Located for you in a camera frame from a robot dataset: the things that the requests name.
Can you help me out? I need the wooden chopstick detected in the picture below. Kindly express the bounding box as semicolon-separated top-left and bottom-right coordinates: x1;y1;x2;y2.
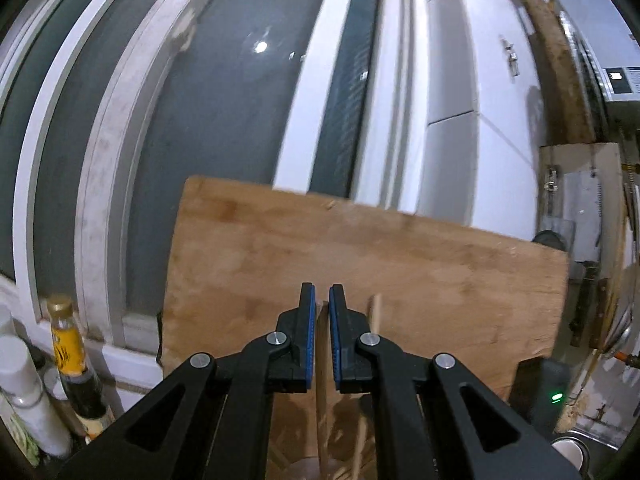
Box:
316;302;331;480
350;294;383;480

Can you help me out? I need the translucent plastic cup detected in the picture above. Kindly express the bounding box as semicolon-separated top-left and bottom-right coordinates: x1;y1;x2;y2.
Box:
265;453;321;480

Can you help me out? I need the black device green led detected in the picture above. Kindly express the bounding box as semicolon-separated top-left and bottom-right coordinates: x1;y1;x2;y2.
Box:
508;356;572;439

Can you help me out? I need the oyster sauce bottle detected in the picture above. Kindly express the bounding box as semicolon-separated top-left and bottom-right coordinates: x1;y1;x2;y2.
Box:
47;295;114;442

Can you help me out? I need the small spice glass jar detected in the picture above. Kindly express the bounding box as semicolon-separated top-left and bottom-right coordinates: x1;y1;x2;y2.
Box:
41;365;86;438

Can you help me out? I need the wooden cutting board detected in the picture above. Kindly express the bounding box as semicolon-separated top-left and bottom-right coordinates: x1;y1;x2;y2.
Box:
160;173;572;480

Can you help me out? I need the white lidded salt jar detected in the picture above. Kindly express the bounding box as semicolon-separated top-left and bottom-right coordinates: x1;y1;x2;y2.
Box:
1;335;73;458

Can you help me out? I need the hanging cleaver knife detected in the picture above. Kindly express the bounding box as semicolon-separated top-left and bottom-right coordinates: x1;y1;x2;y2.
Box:
563;170;602;348

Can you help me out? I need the rusty vertical pipe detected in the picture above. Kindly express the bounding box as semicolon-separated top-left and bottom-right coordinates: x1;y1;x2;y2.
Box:
521;0;596;144

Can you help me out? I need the white water heater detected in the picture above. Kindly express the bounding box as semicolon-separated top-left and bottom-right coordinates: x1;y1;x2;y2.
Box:
541;0;640;106

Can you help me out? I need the window frame with glass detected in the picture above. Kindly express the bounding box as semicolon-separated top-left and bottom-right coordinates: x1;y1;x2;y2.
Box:
1;0;430;387

